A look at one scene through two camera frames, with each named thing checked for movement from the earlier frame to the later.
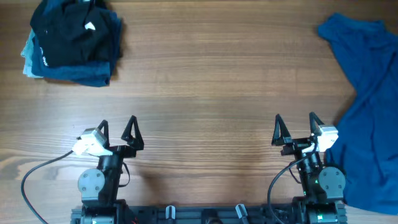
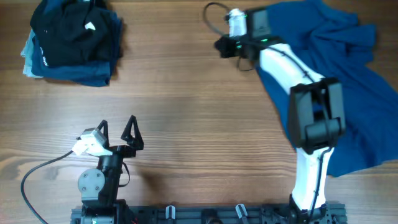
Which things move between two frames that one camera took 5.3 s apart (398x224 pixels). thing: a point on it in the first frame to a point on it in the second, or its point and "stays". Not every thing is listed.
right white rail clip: (241, 211) stays
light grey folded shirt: (26, 56) stays
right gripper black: (297, 144) to (222, 46)
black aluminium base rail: (205, 214) stays
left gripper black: (121, 149) stays
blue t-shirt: (366, 149) to (333, 42)
